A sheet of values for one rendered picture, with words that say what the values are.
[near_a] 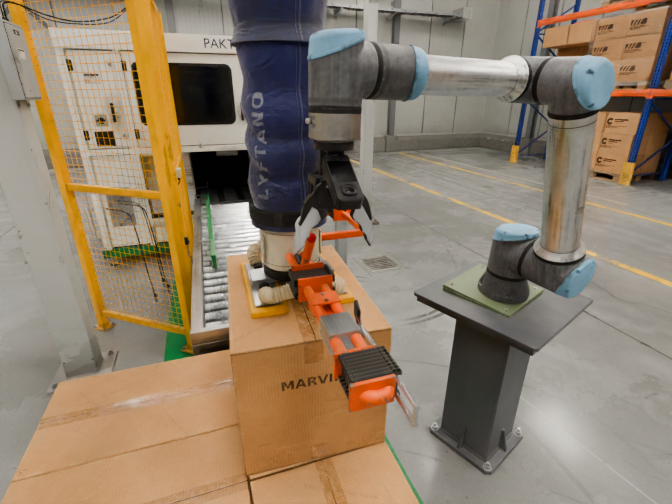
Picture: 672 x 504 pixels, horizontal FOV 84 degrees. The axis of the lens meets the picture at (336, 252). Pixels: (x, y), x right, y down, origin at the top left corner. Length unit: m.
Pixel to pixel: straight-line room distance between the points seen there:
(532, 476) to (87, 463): 1.66
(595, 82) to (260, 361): 1.02
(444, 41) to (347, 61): 11.82
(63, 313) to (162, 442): 1.31
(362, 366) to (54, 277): 1.99
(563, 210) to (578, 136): 0.22
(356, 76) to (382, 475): 0.98
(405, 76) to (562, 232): 0.79
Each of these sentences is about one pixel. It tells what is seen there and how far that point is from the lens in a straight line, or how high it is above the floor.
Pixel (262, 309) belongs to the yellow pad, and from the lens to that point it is 1.03.
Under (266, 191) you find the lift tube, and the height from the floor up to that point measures 1.26.
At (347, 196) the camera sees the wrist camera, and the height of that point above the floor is 1.34.
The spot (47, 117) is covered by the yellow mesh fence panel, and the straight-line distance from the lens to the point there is 2.73.
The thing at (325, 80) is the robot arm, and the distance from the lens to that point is 0.64.
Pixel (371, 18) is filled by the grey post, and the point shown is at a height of 2.24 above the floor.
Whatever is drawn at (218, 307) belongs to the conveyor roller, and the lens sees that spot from 1.94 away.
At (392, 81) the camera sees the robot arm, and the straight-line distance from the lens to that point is 0.70.
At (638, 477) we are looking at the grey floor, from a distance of 2.25.
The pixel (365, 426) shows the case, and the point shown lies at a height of 0.63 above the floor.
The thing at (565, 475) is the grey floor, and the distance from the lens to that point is 2.10.
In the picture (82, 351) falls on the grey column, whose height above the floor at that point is 0.17.
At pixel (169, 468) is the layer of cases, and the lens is 1.27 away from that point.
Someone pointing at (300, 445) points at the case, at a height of 0.61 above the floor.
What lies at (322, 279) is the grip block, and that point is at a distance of 0.87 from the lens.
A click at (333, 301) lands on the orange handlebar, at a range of 0.80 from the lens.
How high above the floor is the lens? 1.49
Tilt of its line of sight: 22 degrees down
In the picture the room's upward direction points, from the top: straight up
